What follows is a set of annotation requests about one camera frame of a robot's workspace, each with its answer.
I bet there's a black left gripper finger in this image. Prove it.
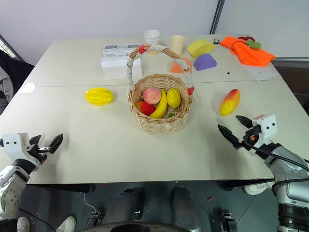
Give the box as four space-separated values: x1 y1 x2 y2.
46 133 64 155
29 134 42 146

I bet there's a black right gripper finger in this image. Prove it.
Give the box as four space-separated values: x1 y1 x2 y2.
217 124 243 149
235 115 253 129

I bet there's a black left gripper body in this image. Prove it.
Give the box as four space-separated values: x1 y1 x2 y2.
27 142 50 165

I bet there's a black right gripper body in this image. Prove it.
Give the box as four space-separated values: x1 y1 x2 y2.
236 125 263 151

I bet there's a red and yellow mango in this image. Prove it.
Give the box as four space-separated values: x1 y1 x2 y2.
220 88 241 117

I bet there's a white sneaker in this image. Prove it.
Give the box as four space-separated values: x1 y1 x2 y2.
243 180 275 196
16 216 31 232
56 216 77 232

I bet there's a white tape patch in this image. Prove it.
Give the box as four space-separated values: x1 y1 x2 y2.
18 82 36 93

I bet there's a yellow starfruit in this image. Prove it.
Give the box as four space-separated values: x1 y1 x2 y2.
84 87 114 107

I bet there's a yellow lemon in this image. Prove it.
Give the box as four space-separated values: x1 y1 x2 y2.
167 87 182 109

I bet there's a person in dark jacket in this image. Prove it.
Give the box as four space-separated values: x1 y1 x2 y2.
0 49 35 116

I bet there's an orange cloth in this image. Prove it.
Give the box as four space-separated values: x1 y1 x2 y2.
220 36 277 67

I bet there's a purple foam block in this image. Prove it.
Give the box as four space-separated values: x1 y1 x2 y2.
193 53 217 72

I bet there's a yellow banana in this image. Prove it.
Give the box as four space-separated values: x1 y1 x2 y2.
149 90 169 119

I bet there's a red and green toy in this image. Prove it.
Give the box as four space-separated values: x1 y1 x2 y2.
238 35 262 50

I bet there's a black table caster foot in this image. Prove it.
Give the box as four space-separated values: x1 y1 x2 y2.
86 210 103 227
213 209 239 232

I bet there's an orange foam block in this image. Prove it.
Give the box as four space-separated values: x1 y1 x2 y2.
170 57 193 74

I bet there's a yellow foam block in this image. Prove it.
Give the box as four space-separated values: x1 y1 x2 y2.
186 39 215 58

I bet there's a pink peach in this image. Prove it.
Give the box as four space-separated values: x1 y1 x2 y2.
142 87 162 105

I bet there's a red and yellow apple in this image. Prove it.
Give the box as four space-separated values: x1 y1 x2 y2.
134 101 156 116

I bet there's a plain white box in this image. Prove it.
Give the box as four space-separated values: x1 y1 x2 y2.
100 57 143 80

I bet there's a beige cylinder cup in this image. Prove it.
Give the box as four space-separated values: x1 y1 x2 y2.
171 34 184 55

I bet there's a white box with grey print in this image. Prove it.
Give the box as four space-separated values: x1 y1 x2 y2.
103 43 141 58

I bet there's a dark rounded robot torso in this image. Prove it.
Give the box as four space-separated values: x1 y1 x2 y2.
81 221 201 232

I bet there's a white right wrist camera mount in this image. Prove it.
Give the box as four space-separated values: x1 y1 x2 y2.
248 114 278 156

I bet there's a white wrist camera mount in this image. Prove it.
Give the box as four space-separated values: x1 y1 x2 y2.
248 114 278 156
2 132 42 172

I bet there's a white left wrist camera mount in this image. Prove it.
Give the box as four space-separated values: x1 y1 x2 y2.
2 132 42 172

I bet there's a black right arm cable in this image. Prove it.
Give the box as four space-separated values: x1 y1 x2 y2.
243 139 309 173

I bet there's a white floor cable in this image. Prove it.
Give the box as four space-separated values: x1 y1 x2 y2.
83 190 101 227

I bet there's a wicker basket with handle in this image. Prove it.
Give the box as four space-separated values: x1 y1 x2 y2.
126 44 195 136

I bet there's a dark metal post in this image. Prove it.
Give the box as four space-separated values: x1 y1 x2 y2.
209 0 226 35

